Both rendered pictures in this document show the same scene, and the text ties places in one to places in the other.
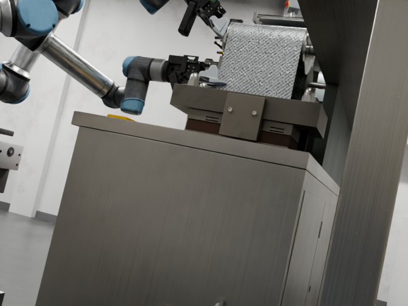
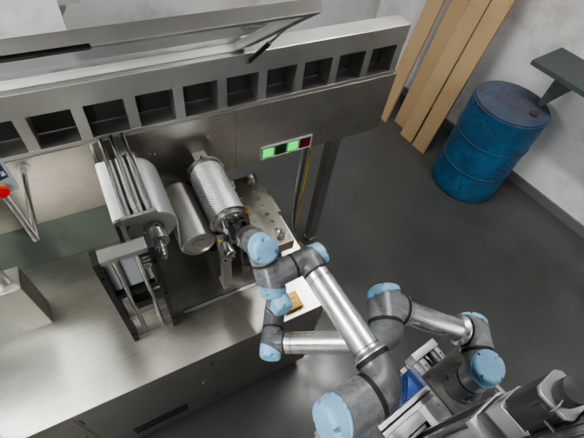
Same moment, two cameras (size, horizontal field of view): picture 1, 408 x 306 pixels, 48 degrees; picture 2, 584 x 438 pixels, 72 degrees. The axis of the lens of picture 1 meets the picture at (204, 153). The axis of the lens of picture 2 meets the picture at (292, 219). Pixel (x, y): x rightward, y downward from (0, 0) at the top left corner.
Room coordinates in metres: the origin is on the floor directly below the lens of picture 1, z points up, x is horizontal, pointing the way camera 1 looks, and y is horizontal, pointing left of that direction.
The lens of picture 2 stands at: (2.04, 0.61, 2.38)
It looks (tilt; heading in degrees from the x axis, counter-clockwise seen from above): 52 degrees down; 213
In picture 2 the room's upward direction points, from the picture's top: 10 degrees clockwise
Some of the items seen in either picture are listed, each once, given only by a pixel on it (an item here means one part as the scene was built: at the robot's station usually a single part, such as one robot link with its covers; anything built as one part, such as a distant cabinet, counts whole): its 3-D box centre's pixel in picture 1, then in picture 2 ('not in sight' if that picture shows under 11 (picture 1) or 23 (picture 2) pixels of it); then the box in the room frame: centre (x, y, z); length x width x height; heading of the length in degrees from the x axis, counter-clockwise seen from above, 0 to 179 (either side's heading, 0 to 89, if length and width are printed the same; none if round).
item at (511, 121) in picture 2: not in sight; (485, 143); (-0.88, 0.36, 0.41); 0.56 x 0.54 x 0.81; 76
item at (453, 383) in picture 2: not in sight; (467, 380); (1.16, 0.96, 0.87); 0.15 x 0.15 x 0.10
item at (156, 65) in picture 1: (162, 70); not in sight; (1.49, 0.19, 1.11); 0.08 x 0.05 x 0.08; 159
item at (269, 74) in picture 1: (254, 82); not in sight; (1.37, -0.10, 1.11); 0.23 x 0.01 x 0.18; 69
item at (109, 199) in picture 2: not in sight; (126, 230); (1.73, -0.28, 1.17); 0.34 x 0.05 x 0.54; 69
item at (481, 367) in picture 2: not in sight; (481, 368); (1.16, 0.95, 0.98); 0.13 x 0.12 x 0.14; 37
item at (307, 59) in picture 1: (309, 50); (205, 171); (1.38, -0.25, 1.25); 0.15 x 0.01 x 0.15; 159
